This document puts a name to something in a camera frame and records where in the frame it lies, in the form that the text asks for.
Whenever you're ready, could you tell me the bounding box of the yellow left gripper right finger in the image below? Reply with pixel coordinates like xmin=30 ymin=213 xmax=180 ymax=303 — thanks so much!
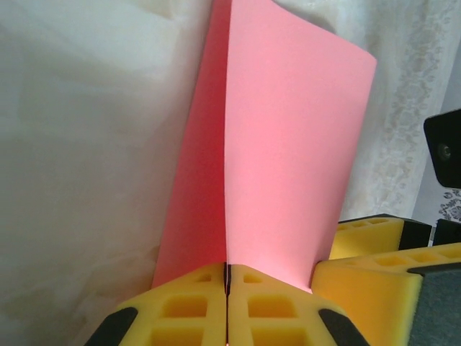
xmin=228 ymin=264 xmax=365 ymax=346

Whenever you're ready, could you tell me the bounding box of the pink paper sheet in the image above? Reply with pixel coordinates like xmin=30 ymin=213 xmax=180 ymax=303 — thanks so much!
xmin=151 ymin=0 xmax=378 ymax=295

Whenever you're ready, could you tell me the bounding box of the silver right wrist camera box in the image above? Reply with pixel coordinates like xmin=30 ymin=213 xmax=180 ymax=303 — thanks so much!
xmin=423 ymin=110 xmax=461 ymax=189

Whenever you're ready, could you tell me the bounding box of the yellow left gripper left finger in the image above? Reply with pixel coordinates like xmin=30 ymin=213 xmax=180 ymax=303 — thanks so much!
xmin=84 ymin=262 xmax=229 ymax=346

